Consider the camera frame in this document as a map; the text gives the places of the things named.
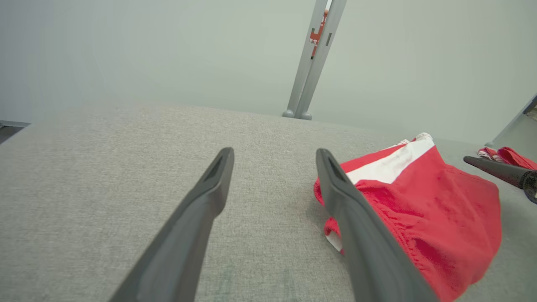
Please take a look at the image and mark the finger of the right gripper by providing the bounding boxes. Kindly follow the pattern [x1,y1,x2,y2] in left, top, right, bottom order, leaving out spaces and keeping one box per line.
[464,155,537,205]

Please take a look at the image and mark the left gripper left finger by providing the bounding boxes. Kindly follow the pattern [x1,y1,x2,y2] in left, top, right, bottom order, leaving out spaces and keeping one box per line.
[109,147,235,302]

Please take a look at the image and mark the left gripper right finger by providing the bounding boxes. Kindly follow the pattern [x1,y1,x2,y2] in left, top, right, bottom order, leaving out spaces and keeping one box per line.
[315,148,437,302]

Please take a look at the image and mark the red basketball jersey white sleeves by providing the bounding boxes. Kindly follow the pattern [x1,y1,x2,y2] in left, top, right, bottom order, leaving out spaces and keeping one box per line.
[477,146,537,171]

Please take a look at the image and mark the red shorts white stripe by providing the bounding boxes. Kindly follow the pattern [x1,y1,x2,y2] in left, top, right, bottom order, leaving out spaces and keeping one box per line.
[313,133,503,302]

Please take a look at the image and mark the small red white sticker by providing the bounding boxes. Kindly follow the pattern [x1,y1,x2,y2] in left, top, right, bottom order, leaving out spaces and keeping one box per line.
[309,10,329,59]

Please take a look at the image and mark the grey metal partition post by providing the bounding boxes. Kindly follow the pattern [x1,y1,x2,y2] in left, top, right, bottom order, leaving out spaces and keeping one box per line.
[282,0,348,121]

